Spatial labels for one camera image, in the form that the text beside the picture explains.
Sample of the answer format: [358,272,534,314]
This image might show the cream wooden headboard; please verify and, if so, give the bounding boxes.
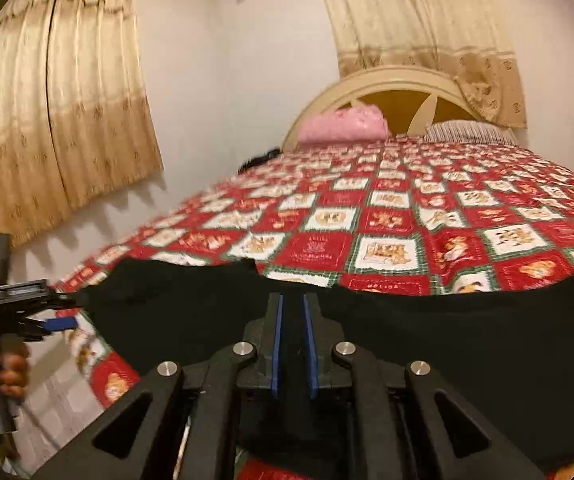
[281,65,518,153]

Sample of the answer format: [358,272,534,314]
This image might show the dark object beside bed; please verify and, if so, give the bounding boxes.
[237,146,282,176]

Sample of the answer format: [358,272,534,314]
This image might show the long golden patterned curtain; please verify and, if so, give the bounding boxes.
[0,0,165,281]

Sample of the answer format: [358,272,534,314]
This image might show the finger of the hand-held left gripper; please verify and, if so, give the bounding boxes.
[46,290,89,312]
[42,316,81,335]

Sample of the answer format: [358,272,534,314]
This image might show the red checkered printed blanket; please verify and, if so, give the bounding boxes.
[14,137,574,480]

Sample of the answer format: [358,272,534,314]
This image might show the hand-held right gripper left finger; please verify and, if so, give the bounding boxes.
[32,292,284,480]

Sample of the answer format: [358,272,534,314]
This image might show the striped pillow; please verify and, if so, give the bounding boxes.
[424,120,518,145]

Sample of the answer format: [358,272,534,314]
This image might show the black pants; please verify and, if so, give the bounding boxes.
[80,257,574,473]

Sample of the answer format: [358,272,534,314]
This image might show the pink pillow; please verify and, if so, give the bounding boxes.
[298,105,388,145]

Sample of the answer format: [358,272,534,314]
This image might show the short beige patterned curtain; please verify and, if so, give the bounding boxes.
[309,0,528,128]

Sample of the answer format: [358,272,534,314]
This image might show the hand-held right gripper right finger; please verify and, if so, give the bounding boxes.
[303,292,550,480]

